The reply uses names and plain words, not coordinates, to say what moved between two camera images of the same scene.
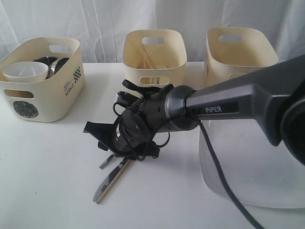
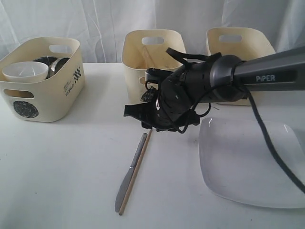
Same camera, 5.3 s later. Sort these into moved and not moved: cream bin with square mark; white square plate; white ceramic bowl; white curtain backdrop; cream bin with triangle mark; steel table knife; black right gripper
Moved: black right gripper; steel table knife
Not moved: white curtain backdrop; cream bin with triangle mark; cream bin with square mark; white square plate; white ceramic bowl
